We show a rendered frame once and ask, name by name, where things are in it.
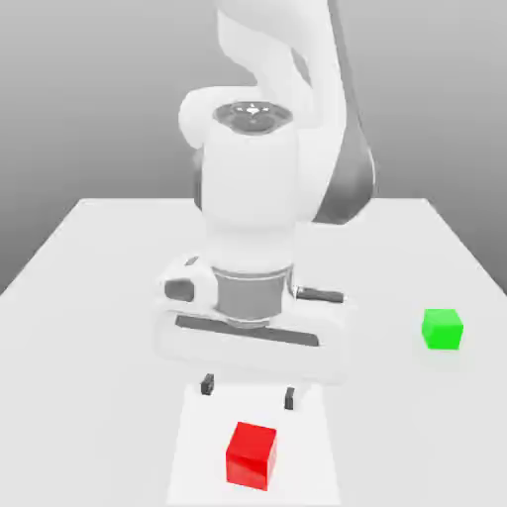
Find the small red cube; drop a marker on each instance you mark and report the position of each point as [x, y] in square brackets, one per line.
[249, 455]

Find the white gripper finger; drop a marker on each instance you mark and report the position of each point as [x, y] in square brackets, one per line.
[289, 398]
[207, 384]

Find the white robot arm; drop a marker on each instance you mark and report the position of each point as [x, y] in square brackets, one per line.
[249, 182]

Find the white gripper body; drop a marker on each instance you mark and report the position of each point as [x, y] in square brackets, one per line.
[245, 352]

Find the small green cube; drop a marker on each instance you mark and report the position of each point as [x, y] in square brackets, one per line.
[441, 329]

